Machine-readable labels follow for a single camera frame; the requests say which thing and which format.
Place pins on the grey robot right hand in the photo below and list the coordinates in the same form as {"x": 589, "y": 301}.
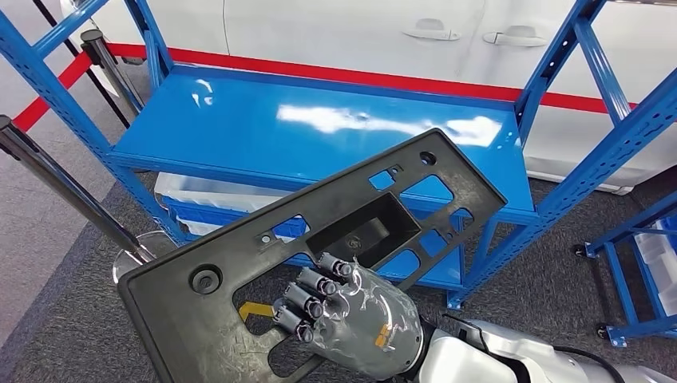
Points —
{"x": 365, "y": 328}

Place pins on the black plastic panel part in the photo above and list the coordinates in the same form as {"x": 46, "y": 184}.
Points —
{"x": 174, "y": 328}

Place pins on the blue metal shelf rack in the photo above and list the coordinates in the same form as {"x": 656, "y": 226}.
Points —
{"x": 264, "y": 132}

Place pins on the blue plastic bin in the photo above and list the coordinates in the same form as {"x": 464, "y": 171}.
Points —
{"x": 232, "y": 218}

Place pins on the white translucent plastic bin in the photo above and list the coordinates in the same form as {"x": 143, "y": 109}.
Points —
{"x": 211, "y": 189}

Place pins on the red barrier belt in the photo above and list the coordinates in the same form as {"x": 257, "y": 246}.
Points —
{"x": 47, "y": 98}
{"x": 344, "y": 75}

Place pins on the blue wheeled cart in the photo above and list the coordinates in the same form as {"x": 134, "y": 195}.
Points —
{"x": 619, "y": 275}

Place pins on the white car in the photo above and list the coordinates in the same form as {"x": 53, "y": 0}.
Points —
{"x": 344, "y": 31}

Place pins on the chrome stanchion post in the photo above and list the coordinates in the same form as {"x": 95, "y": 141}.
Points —
{"x": 53, "y": 177}
{"x": 108, "y": 66}

